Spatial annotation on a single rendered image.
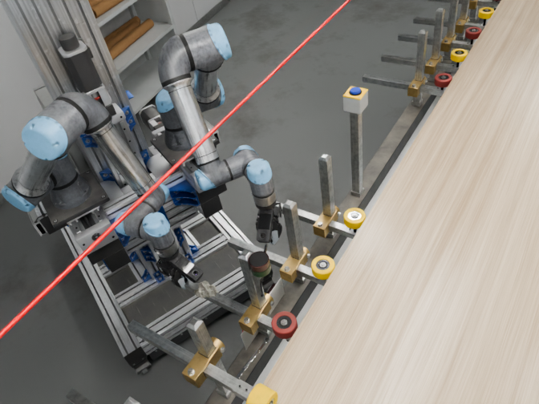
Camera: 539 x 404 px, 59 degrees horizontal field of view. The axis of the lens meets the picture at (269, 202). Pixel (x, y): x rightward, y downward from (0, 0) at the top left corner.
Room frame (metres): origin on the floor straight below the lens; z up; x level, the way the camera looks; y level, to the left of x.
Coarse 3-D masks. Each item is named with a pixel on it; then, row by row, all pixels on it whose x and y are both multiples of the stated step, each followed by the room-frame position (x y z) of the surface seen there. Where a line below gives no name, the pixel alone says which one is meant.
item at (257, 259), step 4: (256, 252) 0.90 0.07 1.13; (260, 252) 0.90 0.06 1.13; (264, 252) 0.90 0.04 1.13; (252, 256) 0.89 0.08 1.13; (256, 256) 0.89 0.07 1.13; (260, 256) 0.89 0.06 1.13; (264, 256) 0.88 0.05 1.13; (252, 260) 0.88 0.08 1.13; (256, 260) 0.88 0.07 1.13; (260, 260) 0.87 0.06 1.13; (264, 260) 0.87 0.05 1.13; (252, 264) 0.86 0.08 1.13; (256, 264) 0.86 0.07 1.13; (260, 264) 0.86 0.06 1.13; (264, 264) 0.86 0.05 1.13; (260, 272) 0.85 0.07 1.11; (252, 276) 0.88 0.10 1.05; (260, 280) 0.89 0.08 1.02; (260, 284) 0.89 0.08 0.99
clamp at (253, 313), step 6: (270, 300) 0.92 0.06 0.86; (252, 306) 0.90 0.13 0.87; (264, 306) 0.89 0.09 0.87; (270, 306) 0.91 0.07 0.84; (246, 312) 0.88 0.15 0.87; (252, 312) 0.88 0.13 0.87; (258, 312) 0.87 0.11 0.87; (264, 312) 0.88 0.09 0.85; (252, 318) 0.86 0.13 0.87; (258, 318) 0.86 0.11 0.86; (240, 324) 0.85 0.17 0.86; (246, 324) 0.84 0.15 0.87; (252, 324) 0.84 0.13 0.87; (246, 330) 0.84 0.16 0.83; (252, 330) 0.83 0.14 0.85
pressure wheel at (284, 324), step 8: (280, 312) 0.84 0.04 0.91; (288, 312) 0.83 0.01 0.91; (272, 320) 0.81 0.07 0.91; (280, 320) 0.81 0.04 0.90; (288, 320) 0.80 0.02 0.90; (296, 320) 0.80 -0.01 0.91; (272, 328) 0.79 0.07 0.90; (280, 328) 0.78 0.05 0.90; (288, 328) 0.77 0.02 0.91; (296, 328) 0.78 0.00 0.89; (280, 336) 0.76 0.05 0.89; (288, 336) 0.76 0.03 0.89
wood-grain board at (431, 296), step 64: (512, 0) 2.58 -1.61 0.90; (512, 64) 1.94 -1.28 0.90; (448, 128) 1.56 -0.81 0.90; (512, 128) 1.48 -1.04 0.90; (384, 192) 1.26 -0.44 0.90; (448, 192) 1.20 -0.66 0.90; (512, 192) 1.13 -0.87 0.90; (384, 256) 0.97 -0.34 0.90; (448, 256) 0.92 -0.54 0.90; (512, 256) 0.87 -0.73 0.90; (320, 320) 0.78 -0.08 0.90; (384, 320) 0.74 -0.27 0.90; (448, 320) 0.70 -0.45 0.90; (512, 320) 0.66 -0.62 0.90; (320, 384) 0.58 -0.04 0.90; (384, 384) 0.55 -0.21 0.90; (448, 384) 0.51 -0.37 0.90; (512, 384) 0.48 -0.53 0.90
